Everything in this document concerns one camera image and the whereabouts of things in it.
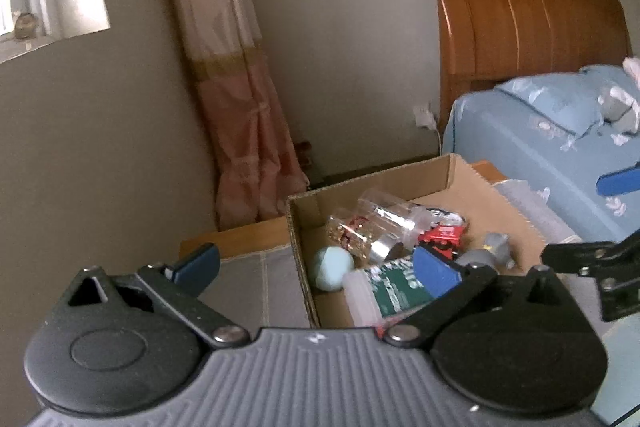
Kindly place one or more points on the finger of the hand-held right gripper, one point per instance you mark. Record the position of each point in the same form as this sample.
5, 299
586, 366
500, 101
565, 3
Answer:
590, 257
620, 183

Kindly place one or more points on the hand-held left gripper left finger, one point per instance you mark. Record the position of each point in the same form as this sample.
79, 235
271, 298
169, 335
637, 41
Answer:
200, 264

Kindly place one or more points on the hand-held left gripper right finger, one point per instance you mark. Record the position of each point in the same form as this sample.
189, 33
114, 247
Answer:
436, 274

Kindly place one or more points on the red toy car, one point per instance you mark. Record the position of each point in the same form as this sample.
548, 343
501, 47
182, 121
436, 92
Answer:
442, 237

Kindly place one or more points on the white bottle with green label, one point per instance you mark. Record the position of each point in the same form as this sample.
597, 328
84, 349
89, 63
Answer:
390, 289

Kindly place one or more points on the grey plastic toy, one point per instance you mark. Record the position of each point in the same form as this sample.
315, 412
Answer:
487, 252

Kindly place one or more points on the silver foil packet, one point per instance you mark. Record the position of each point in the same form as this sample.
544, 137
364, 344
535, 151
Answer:
447, 216

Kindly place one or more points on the clear plastic bottle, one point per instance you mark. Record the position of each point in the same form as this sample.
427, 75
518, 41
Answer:
395, 217

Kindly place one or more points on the cardboard box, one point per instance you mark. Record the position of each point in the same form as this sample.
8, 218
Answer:
480, 202

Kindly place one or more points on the clear box with gold glitter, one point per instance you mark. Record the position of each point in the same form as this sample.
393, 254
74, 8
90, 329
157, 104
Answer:
347, 234

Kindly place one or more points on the pale green ball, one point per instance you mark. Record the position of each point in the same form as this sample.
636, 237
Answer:
332, 268

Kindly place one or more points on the grey and white plush toy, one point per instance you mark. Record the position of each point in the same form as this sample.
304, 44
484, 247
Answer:
617, 109

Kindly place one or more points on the blue floral pillow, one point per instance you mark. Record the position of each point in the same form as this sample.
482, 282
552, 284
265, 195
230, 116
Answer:
555, 102

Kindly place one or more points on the pink cloth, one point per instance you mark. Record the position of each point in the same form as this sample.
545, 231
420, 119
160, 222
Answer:
633, 68

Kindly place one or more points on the bed with blue floral sheet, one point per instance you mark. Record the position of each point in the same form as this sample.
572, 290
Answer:
500, 142

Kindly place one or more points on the dark red object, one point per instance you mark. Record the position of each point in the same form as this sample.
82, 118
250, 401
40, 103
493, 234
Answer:
304, 153

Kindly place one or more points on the white plug-in charger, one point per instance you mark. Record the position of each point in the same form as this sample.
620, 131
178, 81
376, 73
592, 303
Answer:
425, 116

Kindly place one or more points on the pink patterned curtain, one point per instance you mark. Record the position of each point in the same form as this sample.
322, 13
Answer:
235, 82

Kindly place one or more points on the wooden bed headboard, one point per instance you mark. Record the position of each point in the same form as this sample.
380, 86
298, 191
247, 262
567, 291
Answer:
525, 22

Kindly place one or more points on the small round brown object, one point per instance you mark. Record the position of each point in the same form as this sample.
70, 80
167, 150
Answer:
23, 26

